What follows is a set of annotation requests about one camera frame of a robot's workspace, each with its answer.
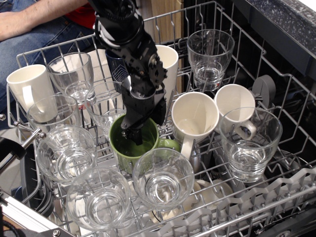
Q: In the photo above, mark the clear glass tumbler back right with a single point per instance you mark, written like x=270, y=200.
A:
x=209, y=54

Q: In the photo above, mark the speckled dark countertop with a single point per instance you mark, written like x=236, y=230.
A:
x=295, y=17

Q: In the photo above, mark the tall clear glass back left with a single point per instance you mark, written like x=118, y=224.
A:
x=72, y=74

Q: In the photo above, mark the clear stemmed glass centre left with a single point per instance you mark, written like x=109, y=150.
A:
x=104, y=104

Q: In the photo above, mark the grey plastic tine holder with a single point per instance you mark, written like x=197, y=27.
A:
x=237, y=214

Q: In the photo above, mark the clear glass tumbler front left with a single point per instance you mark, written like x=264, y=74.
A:
x=99, y=199

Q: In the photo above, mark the tall white mug back centre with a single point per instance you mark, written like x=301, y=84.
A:
x=169, y=58

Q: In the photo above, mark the clear glass tumbler front centre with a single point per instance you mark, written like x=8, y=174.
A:
x=163, y=178

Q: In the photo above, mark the small white cup right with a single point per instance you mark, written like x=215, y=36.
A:
x=236, y=106

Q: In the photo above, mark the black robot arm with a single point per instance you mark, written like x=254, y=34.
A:
x=120, y=29

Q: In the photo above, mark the clear glass left rim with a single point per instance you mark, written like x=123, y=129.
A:
x=53, y=111

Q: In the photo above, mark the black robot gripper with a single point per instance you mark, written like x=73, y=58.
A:
x=140, y=109

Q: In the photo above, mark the dark blue mug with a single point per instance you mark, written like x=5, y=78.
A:
x=117, y=67

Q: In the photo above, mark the clear glass tumbler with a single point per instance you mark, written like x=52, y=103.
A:
x=209, y=54
x=65, y=153
x=163, y=178
x=248, y=158
x=99, y=199

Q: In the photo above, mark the white mug far left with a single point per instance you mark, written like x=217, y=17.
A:
x=30, y=84

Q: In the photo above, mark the grey wire dishwasher rack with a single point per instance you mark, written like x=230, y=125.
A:
x=265, y=60

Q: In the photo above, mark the person forearm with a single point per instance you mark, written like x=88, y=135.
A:
x=17, y=23

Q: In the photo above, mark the green ceramic mug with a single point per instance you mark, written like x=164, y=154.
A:
x=127, y=153

